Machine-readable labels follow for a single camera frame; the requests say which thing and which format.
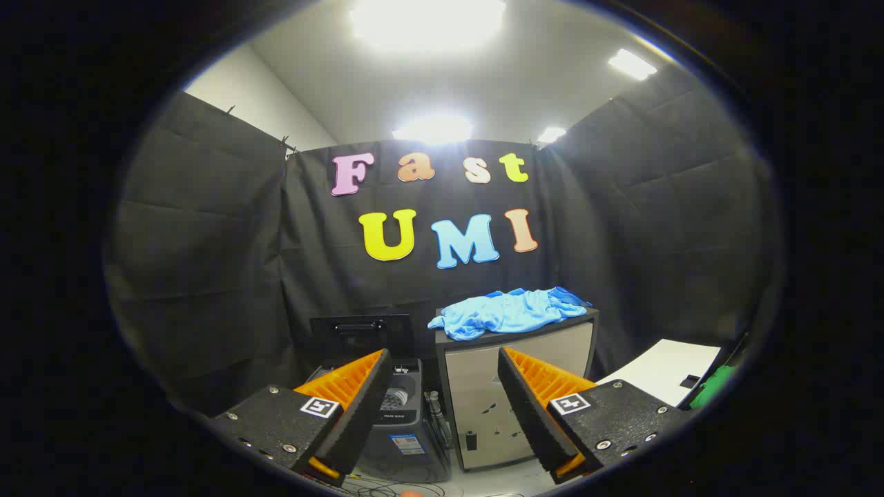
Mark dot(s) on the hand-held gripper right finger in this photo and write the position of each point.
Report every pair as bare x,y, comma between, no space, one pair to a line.
528,407

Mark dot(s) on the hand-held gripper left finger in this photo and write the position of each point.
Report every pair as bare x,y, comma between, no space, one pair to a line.
359,407

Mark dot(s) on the grey washing machine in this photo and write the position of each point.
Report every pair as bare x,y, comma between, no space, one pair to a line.
407,421

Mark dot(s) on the dark washing machine lid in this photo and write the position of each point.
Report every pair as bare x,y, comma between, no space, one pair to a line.
359,336

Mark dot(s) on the light blue polo shirt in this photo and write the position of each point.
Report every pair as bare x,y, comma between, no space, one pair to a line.
504,314

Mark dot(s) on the grey cabinet with pale door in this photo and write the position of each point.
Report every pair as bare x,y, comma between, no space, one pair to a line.
476,386

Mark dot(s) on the white flat board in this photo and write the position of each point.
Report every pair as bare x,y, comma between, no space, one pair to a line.
659,366

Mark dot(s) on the small black block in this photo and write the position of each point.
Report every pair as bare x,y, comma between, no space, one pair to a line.
689,381

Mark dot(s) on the green object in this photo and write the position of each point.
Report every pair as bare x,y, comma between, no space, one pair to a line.
715,386

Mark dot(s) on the black backdrop cloth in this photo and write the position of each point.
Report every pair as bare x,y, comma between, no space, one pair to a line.
207,262

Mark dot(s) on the ceiling light panel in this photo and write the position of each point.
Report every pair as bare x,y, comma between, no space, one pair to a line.
632,64
552,134
428,21
434,130

